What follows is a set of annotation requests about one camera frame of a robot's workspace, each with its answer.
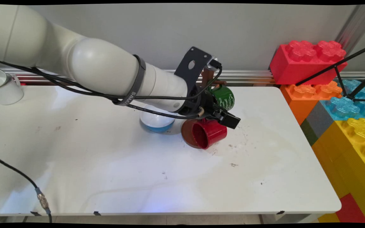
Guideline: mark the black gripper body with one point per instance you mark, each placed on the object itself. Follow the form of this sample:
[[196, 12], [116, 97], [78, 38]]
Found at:
[[209, 106]]

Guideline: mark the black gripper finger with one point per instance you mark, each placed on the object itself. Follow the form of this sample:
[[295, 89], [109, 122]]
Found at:
[[223, 107], [230, 120]]

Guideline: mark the green mug with white script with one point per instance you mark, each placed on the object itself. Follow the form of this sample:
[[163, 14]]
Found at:
[[225, 95]]

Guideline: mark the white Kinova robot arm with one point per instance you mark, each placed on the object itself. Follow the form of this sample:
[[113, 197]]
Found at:
[[100, 66]]

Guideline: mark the red mug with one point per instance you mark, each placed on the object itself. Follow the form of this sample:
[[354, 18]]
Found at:
[[214, 133]]

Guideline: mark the brown wooden mug tree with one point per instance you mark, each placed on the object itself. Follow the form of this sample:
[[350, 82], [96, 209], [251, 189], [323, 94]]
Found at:
[[187, 133]]

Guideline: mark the white and blue bowl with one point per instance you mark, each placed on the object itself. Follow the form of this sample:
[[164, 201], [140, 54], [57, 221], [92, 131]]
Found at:
[[152, 120]]

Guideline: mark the orange giant building block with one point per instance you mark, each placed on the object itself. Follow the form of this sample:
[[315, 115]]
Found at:
[[296, 101]]

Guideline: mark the red giant building block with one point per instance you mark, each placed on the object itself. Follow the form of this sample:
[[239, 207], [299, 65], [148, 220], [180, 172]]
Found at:
[[296, 68]]

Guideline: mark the grey giant building block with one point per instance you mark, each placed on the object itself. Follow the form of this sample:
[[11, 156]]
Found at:
[[320, 120]]

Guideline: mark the light blue giant building block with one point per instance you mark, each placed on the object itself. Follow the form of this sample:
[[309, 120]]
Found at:
[[341, 109]]

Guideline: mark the yellow giant building block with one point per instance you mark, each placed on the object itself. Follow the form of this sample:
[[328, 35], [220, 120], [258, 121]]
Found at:
[[337, 158]]

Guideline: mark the black tripod stand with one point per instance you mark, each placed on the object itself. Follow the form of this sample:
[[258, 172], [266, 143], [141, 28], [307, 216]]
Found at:
[[363, 84]]

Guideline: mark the aluminium profile rail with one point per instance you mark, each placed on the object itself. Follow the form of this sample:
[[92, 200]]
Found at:
[[249, 76]]

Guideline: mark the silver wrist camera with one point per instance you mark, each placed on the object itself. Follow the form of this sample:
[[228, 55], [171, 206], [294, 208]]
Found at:
[[213, 63]]

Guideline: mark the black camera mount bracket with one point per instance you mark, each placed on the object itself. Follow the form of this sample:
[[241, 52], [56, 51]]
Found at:
[[198, 57]]

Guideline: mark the aluminium profile post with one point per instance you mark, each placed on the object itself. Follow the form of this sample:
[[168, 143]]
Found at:
[[356, 22]]

